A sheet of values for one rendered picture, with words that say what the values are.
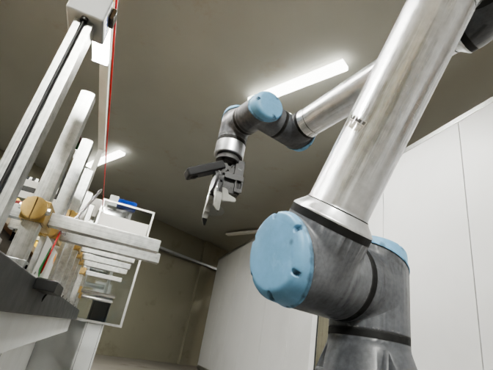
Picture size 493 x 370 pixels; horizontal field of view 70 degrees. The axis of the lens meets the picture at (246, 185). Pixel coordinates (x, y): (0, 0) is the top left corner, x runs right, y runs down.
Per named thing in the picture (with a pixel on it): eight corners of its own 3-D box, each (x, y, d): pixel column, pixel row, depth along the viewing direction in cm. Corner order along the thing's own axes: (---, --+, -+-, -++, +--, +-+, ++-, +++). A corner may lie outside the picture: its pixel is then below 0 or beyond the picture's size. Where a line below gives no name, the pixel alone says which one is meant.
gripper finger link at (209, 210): (218, 229, 106) (229, 200, 104) (199, 224, 105) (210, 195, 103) (218, 225, 109) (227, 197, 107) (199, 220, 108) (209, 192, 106)
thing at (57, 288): (59, 305, 100) (65, 288, 101) (50, 301, 80) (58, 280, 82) (40, 301, 98) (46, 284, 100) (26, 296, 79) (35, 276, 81)
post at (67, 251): (51, 305, 139) (93, 194, 159) (50, 305, 136) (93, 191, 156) (42, 303, 138) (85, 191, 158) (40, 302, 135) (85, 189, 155)
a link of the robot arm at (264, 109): (290, 102, 104) (264, 118, 113) (260, 81, 98) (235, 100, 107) (287, 128, 100) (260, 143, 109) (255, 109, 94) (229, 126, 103)
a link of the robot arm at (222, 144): (221, 133, 104) (213, 148, 112) (218, 147, 102) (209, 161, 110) (249, 143, 106) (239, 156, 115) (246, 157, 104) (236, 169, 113)
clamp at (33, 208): (50, 235, 87) (59, 216, 89) (44, 222, 75) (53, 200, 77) (23, 228, 85) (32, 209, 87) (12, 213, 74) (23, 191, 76)
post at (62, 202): (34, 294, 97) (94, 144, 116) (31, 293, 94) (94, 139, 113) (20, 291, 96) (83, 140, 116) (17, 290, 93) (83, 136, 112)
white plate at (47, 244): (45, 286, 105) (58, 253, 109) (32, 277, 83) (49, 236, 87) (43, 285, 105) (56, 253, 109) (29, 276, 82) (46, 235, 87)
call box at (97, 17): (101, 48, 74) (113, 22, 77) (102, 23, 68) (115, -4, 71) (66, 34, 72) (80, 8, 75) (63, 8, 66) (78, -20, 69)
